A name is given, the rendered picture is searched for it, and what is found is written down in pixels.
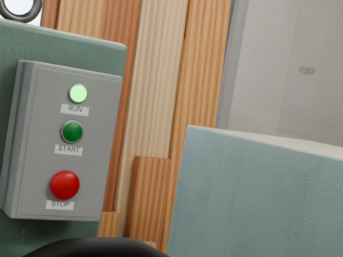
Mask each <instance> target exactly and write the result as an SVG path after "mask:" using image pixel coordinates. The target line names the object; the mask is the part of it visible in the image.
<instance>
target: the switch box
mask: <svg viewBox="0 0 343 257"><path fill-rule="evenodd" d="M122 82H123V79H122V77H120V76H117V75H112V74H106V73H100V72H95V71H89V70H83V69H77V68H72V67H66V66H60V65H55V64H49V63H43V62H37V61H28V60H19V61H18V63H17V70H16V77H15V84H14V90H13V97H12V104H11V111H10V117H9V124H8V131H7V137H6V144H5V151H4V158H3V164H2V171H1V178H0V208H1V209H2V210H3V211H4V212H5V213H6V214H7V215H8V216H9V217H10V218H12V219H33V220H60V221H86V222H98V221H100V218H101V212H102V206H103V200H104V194H105V187H106V181H107V174H108V168H109V162H110V156H111V149H112V143H113V136H114V130H115V124H116V118H117V111H118V105H119V99H120V92H121V86H122ZM74 84H82V85H84V86H85V87H86V89H87V97H86V99H85V100H84V101H83V102H81V103H75V102H73V101H71V100H70V98H69V96H68V92H69V89H70V87H71V86H72V85H74ZM62 104H66V105H73V106H80V107H87V108H89V112H88V116H82V115H75V114H67V113H61V106H62ZM69 120H75V121H77V122H79V123H80V124H81V125H82V127H83V136H82V138H81V139H80V140H79V141H78V142H76V143H67V142H65V141H64V140H63V139H62V137H61V133H60V132H61V127H62V125H63V124H64V123H65V122H67V121H69ZM55 145H65V146H75V147H83V151H82V156H75V155H65V154H59V153H54V152H55ZM64 170H67V171H71V172H73V173H74V174H75V175H76V176H77V177H78V179H79V182H80V186H79V190H78V192H77V193H76V195H75V196H74V197H72V198H70V199H67V200H62V199H58V198H57V197H56V196H54V194H53V193H52V191H51V181H52V178H53V177H54V176H55V175H56V174H57V173H58V172H60V171H64ZM47 200H53V201H71V202H74V207H73V210H54V209H45V208H46V202H47Z"/></svg>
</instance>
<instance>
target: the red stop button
mask: <svg viewBox="0 0 343 257"><path fill-rule="evenodd" d="M79 186H80V182H79V179H78V177H77V176H76V175H75V174H74V173H73V172H71V171H67V170H64V171H60V172H58V173H57V174H56V175H55V176H54V177H53V178H52V181H51V191H52V193H53V194H54V196H56V197H57V198H58V199H62V200H67V199H70V198H72V197H74V196H75V195H76V193H77V192H78V190H79Z"/></svg>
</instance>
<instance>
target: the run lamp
mask: <svg viewBox="0 0 343 257"><path fill-rule="evenodd" d="M68 96H69V98H70V100H71V101H73V102H75V103H81V102H83V101H84V100H85V99H86V97H87V89H86V87H85V86H84V85H82V84H74V85H72V86H71V87H70V89H69V92H68Z"/></svg>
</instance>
